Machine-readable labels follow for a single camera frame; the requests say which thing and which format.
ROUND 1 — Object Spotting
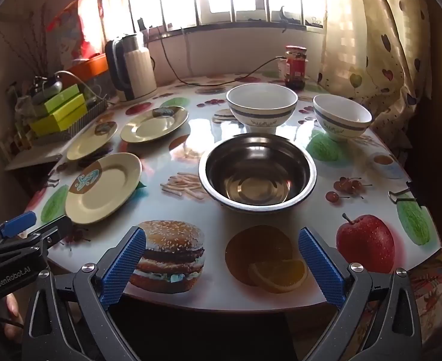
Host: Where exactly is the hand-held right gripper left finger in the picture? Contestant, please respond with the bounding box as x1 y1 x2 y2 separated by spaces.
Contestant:
22 227 147 361

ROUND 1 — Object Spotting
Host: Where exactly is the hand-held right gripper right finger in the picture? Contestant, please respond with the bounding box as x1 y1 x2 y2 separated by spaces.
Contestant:
298 227 422 361

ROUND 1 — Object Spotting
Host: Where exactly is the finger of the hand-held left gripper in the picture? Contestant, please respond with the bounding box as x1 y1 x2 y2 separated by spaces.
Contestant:
0 211 37 249
0 215 73 258

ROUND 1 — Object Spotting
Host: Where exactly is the cream plate brown emblem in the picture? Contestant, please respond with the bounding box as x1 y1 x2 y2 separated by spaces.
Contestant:
66 121 119 161
120 105 189 144
65 152 142 225

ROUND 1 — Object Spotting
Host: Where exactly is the small white blue-banded bowl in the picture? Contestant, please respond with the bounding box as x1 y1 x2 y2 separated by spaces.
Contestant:
312 94 373 142

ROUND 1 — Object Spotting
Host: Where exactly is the large white blue-banded bowl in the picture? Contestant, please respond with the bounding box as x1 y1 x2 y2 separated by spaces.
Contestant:
226 83 298 135

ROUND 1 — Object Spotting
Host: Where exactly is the person's left hand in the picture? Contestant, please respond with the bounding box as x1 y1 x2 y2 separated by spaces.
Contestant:
3 293 24 341

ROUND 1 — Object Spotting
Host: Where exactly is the food printed tablecloth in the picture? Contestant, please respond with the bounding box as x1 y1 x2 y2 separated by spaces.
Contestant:
22 73 442 313

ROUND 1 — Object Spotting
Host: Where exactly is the lime green box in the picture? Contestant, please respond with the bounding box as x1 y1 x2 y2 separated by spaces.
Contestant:
29 104 90 136
42 84 87 116

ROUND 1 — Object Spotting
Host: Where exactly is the chevron patterned basket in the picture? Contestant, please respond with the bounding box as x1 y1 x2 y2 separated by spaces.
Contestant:
33 97 107 140

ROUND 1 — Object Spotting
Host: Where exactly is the black binder clip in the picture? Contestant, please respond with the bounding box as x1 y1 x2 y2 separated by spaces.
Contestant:
388 181 427 206

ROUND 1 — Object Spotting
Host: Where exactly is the printed blanket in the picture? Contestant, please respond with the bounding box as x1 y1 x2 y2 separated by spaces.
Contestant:
409 246 442 347

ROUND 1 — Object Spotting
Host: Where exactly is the grey plastic object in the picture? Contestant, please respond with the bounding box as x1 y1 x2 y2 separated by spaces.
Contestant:
31 79 64 104

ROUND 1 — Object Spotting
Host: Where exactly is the orange box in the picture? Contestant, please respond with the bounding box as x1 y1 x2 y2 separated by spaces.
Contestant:
61 54 109 83

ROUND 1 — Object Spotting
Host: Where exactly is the cream and black electric kettle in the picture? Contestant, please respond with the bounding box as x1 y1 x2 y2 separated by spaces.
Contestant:
105 34 157 102

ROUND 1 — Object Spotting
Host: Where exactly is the red printed bag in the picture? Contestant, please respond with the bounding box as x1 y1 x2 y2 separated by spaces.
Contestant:
46 0 105 64

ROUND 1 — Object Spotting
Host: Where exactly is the red-lidded sauce jar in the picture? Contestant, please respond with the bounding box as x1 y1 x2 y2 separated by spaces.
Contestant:
284 45 307 91

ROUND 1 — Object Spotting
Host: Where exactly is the cream heart-patterned curtain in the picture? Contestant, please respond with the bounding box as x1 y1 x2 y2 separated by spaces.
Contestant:
316 0 432 151

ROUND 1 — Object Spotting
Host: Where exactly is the small black object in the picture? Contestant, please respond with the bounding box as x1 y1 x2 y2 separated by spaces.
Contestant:
279 5 304 27

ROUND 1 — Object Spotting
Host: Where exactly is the black cable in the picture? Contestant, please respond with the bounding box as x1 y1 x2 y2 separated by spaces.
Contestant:
155 26 287 87

